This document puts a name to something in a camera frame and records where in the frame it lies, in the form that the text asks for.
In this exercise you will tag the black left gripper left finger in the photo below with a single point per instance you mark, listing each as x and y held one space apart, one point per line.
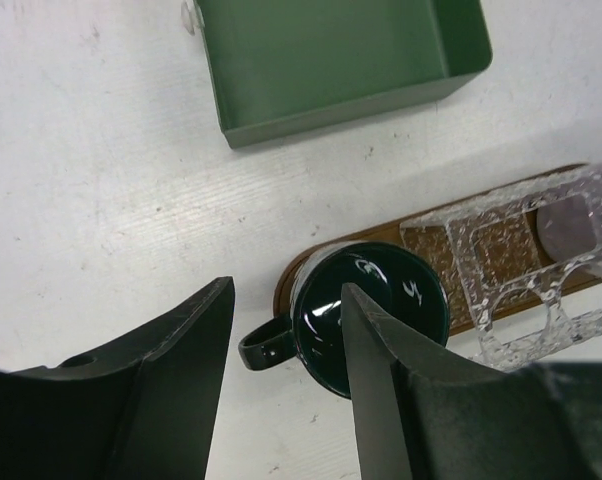
142 406

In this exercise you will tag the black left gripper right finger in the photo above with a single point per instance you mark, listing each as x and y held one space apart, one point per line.
424 412

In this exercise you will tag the dark green mug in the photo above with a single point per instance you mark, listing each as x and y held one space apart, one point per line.
310 327

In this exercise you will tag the clear textured glass holder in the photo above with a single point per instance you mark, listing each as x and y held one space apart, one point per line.
499 280

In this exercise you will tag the lilac enamel mug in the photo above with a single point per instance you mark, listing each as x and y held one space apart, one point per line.
565 227

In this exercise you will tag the wooden oval tray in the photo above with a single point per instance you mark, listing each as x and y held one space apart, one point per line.
500 263

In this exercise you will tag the green metal box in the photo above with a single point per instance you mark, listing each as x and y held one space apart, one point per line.
286 67

